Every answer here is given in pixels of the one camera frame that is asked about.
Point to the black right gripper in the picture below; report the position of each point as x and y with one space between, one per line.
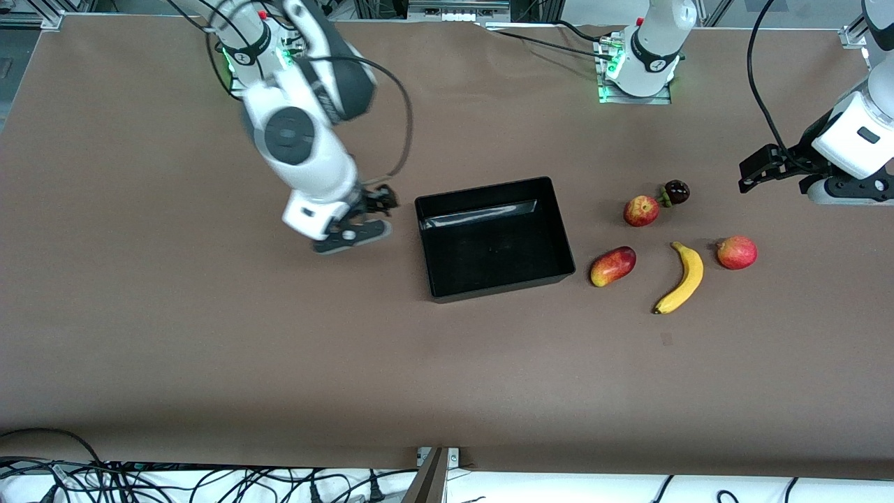
371 202

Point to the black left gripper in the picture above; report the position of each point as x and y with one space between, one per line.
798 162

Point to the black plastic box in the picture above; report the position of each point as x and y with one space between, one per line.
496 244

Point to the yellow banana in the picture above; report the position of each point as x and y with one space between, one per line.
690 272

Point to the red yellow apple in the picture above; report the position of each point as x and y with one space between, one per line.
641 211

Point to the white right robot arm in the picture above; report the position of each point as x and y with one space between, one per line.
307 154

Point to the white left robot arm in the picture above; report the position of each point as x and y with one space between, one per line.
653 42

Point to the red round pomegranate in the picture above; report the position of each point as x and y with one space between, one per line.
737 253

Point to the dark purple mangosteen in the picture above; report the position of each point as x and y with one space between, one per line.
676 192

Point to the brown table cover sheet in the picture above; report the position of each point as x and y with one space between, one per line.
447 363

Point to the red yellow mango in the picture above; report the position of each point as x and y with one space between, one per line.
613 266

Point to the silver metal device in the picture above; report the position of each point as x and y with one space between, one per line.
457 14

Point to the silver corner bracket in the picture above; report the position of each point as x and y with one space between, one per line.
853 36

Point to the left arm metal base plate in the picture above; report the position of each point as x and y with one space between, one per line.
611 99

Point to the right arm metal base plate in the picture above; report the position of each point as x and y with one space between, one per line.
237 89

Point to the small silver metal bracket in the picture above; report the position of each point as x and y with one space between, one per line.
454 457

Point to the dark slanted post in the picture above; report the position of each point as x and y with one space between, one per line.
427 482

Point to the silver aluminium rail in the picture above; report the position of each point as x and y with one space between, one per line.
35 15

